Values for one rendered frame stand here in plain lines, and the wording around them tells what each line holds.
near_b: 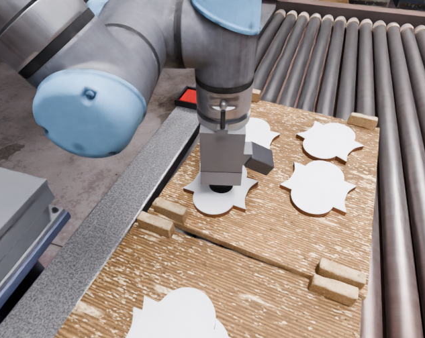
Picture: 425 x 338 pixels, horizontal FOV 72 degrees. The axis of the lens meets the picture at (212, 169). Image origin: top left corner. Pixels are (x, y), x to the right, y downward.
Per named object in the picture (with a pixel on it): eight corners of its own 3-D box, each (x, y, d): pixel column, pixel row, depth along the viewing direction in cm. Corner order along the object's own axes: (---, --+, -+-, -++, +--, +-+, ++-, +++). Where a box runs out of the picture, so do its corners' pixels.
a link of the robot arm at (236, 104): (252, 66, 40) (255, 98, 35) (249, 95, 44) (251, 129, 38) (198, 64, 41) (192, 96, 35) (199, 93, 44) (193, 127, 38)
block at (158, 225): (137, 227, 47) (134, 218, 45) (144, 218, 48) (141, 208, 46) (170, 240, 46) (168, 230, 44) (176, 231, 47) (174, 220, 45)
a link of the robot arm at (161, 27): (54, 19, 27) (172, 23, 26) (96, -16, 35) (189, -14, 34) (81, 94, 33) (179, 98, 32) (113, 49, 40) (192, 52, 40)
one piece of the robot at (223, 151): (291, 115, 36) (271, 199, 47) (282, 78, 42) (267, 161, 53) (192, 111, 36) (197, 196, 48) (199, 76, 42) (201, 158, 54)
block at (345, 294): (306, 291, 40) (311, 282, 38) (309, 279, 41) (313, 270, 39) (352, 308, 38) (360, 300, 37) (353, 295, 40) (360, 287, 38)
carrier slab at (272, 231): (148, 216, 51) (146, 211, 50) (233, 98, 77) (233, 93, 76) (363, 302, 41) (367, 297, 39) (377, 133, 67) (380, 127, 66)
